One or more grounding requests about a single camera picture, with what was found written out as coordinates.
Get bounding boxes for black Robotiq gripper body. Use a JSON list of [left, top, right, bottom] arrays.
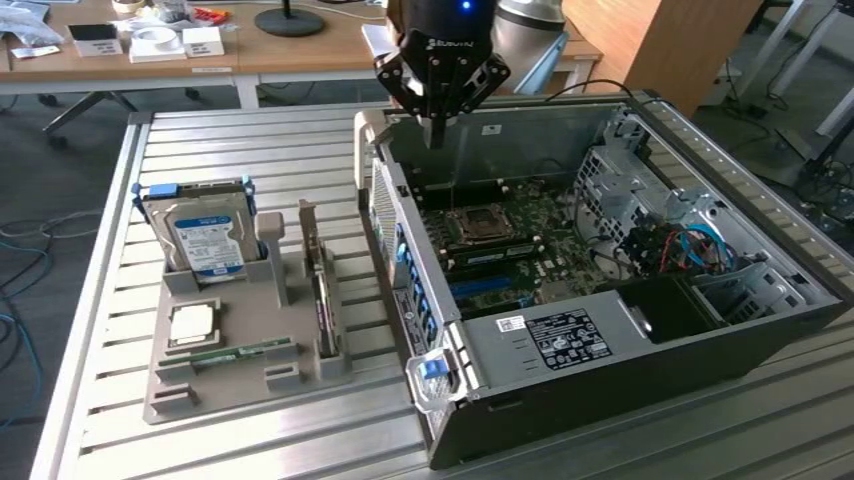
[[390, 0, 497, 102]]

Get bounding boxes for blue panel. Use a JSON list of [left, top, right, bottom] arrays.
[[511, 31, 573, 97]]

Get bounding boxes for white paper sheet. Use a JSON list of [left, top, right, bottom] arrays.
[[361, 23, 403, 57]]

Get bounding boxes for black round lamp base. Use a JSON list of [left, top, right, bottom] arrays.
[[254, 0, 328, 38]]

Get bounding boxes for brown wooden cabinet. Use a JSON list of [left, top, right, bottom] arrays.
[[562, 0, 766, 119]]

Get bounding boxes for CPU socket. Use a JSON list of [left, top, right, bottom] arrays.
[[451, 201, 514, 245]]

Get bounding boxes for plain white box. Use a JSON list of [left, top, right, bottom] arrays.
[[180, 25, 226, 59]]

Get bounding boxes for metal disk bay cage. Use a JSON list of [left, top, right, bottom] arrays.
[[571, 143, 677, 262]]

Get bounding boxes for red orange packet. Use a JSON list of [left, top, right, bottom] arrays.
[[192, 6, 232, 27]]

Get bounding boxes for green motherboard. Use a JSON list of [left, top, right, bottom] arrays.
[[413, 178, 619, 322]]

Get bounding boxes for RAM stick with white label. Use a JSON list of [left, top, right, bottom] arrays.
[[447, 238, 541, 270]]

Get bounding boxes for white box with tape roll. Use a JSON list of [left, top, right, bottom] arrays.
[[127, 26, 190, 65]]

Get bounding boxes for blue expansion slot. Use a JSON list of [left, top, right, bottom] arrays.
[[449, 271, 530, 302]]

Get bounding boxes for graphics card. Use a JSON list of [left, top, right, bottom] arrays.
[[295, 198, 343, 360]]

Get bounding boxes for white box with black top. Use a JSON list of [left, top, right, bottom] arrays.
[[67, 22, 124, 58]]

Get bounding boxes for white label card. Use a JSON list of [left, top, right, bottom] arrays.
[[8, 45, 63, 60]]

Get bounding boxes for grey power supply unit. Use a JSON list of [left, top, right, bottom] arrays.
[[458, 291, 654, 392]]

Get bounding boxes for grey plastic bag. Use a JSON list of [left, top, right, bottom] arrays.
[[0, 0, 66, 49]]

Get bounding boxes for silver CPU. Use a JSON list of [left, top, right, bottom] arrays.
[[166, 303, 220, 347]]

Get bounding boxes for green RAM stick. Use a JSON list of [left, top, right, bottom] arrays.
[[158, 336, 296, 367]]

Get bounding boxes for grey parts rack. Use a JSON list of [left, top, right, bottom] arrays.
[[142, 211, 357, 427]]

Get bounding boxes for black open PC case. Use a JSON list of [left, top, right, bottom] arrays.
[[351, 89, 854, 472]]

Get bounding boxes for wooden desk with white frame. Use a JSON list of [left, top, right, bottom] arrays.
[[235, 0, 603, 110], [0, 0, 243, 110]]

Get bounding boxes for black cable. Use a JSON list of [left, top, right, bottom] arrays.
[[545, 78, 657, 105]]

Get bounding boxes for hard disk with blue bracket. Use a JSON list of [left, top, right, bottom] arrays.
[[131, 174, 260, 285]]

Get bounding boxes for red wire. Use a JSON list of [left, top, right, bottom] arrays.
[[655, 228, 697, 275]]

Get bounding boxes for white desk frame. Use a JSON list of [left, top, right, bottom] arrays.
[[725, 0, 854, 137]]

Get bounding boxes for blue wire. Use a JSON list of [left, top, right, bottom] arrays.
[[666, 223, 738, 275]]

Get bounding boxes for black floor cables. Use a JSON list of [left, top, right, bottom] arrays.
[[765, 98, 854, 212]]

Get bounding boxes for white floor cable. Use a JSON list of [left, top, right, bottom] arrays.
[[0, 208, 103, 240]]

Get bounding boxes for blue floor cable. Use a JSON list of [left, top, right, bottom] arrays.
[[0, 238, 50, 427]]

